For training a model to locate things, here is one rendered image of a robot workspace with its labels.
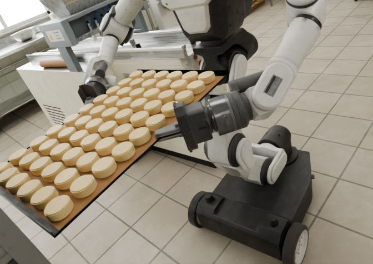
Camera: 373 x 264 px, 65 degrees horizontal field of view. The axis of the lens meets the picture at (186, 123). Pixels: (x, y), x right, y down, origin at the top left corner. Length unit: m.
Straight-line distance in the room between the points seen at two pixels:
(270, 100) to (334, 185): 1.29
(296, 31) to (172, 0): 0.49
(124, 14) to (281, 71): 0.81
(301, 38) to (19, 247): 0.66
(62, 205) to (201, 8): 0.72
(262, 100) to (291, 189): 1.03
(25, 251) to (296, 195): 1.30
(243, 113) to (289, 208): 0.96
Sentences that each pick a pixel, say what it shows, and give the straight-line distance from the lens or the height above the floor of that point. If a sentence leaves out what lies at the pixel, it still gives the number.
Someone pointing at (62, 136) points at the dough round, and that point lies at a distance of 0.86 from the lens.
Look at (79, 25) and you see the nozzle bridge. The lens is 2.18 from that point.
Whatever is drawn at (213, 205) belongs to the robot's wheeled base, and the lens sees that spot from 1.57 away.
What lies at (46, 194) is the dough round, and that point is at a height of 1.02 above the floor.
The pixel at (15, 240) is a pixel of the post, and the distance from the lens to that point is 0.51.
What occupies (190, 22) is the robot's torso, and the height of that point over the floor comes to 1.12.
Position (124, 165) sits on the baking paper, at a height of 1.00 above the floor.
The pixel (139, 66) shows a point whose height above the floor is 0.79.
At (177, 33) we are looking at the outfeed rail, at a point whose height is 0.88.
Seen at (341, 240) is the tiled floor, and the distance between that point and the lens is 1.65.
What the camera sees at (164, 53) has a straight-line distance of 1.72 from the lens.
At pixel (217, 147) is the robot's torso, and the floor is 0.62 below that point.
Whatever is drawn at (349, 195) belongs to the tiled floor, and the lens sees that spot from 1.83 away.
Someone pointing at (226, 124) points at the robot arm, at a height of 1.00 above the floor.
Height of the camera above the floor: 1.35
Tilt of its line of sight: 30 degrees down
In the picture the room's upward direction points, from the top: 20 degrees counter-clockwise
